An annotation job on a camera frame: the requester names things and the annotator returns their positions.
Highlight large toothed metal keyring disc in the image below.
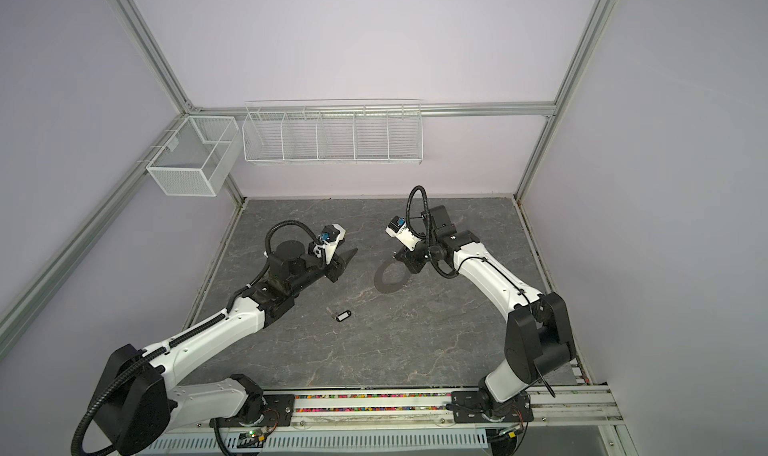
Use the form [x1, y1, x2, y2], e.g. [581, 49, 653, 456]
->
[374, 257, 411, 294]

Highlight key with black tag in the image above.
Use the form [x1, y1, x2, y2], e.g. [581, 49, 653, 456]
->
[334, 310, 352, 322]

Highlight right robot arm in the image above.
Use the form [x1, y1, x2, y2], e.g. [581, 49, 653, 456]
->
[386, 185, 577, 421]

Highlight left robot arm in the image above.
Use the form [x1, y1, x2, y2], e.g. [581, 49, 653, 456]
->
[70, 220, 356, 455]

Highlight white mesh box basket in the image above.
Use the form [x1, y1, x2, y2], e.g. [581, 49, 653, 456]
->
[147, 116, 243, 197]

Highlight small circuit board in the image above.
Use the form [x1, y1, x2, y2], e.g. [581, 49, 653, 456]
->
[236, 433, 267, 449]

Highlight white wire shelf basket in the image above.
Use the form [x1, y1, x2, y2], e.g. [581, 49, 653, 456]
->
[241, 100, 424, 165]

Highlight aluminium rail with coloured beads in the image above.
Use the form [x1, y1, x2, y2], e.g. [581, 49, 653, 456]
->
[265, 385, 625, 433]

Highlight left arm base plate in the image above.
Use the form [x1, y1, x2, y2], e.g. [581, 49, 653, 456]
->
[219, 393, 296, 429]

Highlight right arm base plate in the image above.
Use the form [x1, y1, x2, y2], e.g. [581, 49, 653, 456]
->
[446, 389, 534, 424]

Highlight white slotted cable duct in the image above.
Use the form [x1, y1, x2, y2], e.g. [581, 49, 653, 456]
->
[141, 428, 490, 455]

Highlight aluminium frame profiles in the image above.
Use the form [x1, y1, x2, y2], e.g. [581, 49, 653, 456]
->
[1, 0, 618, 356]

